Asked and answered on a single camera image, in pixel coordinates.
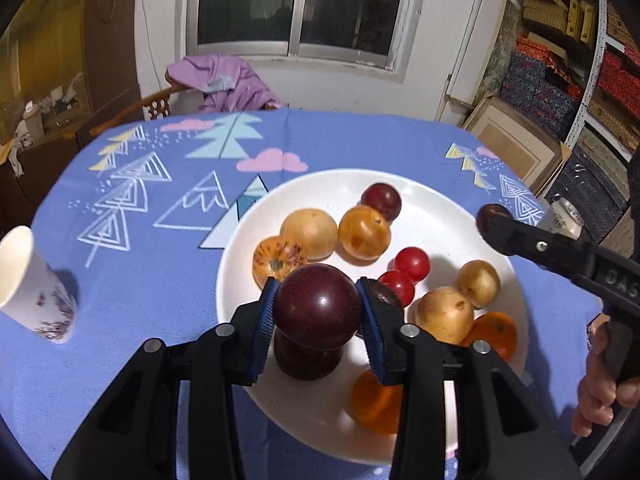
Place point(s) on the spotted small orange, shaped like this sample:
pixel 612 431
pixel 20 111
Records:
pixel 275 260

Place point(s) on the flat cardboard box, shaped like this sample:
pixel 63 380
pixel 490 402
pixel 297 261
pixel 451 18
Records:
pixel 515 145

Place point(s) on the white printed paper cup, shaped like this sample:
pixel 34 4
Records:
pixel 32 285

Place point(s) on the dark red plum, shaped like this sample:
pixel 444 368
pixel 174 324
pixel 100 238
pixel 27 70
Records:
pixel 317 307
pixel 307 362
pixel 381 201

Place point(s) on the large tan round fruit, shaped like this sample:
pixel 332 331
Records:
pixel 308 233

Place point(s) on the cluttered low wooden sideboard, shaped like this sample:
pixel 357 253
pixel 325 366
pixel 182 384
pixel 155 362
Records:
pixel 35 160

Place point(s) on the wooden chair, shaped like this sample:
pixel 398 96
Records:
pixel 150 105

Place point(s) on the stone-patterned board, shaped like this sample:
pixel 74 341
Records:
pixel 502 50

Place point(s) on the person's right hand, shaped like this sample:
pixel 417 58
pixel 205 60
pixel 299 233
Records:
pixel 595 400

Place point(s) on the shelf of packed goods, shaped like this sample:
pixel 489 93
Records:
pixel 545 85

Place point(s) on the sliding glass window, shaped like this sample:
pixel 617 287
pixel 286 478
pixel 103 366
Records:
pixel 300 5

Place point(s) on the red cherry tomato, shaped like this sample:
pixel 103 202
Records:
pixel 397 287
pixel 412 264

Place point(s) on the blue printed tablecloth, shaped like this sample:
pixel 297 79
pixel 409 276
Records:
pixel 150 260

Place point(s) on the white oval plate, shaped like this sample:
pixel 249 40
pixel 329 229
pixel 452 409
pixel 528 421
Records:
pixel 440 240

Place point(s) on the small tan round fruit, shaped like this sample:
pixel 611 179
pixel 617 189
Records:
pixel 445 314
pixel 479 282

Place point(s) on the dark brown water chestnut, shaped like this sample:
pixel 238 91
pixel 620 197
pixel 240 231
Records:
pixel 492 211

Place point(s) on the purple cloth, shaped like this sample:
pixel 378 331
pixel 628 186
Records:
pixel 220 82

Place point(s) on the yellow-orange round fruit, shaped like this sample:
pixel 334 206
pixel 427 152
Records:
pixel 364 234

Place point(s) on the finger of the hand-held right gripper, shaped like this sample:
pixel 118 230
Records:
pixel 530 245

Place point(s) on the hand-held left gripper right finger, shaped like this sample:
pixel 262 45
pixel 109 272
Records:
pixel 374 335

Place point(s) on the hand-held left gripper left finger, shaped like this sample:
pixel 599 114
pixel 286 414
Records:
pixel 265 330

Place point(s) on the tall wooden cabinet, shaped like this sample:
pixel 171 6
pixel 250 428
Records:
pixel 60 35

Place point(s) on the white metal shelf rack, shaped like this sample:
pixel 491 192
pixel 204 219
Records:
pixel 595 50

